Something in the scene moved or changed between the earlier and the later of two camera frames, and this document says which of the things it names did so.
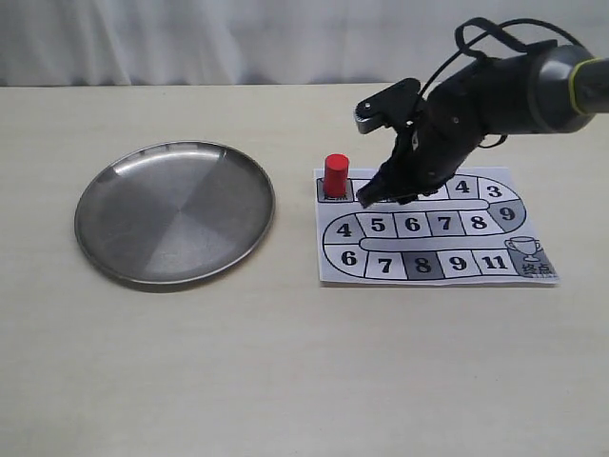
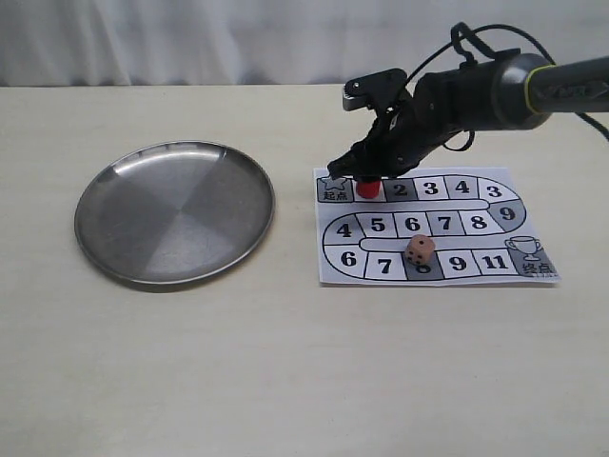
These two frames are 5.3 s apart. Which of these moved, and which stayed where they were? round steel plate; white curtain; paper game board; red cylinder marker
Moved: red cylinder marker
Stayed: round steel plate; paper game board; white curtain
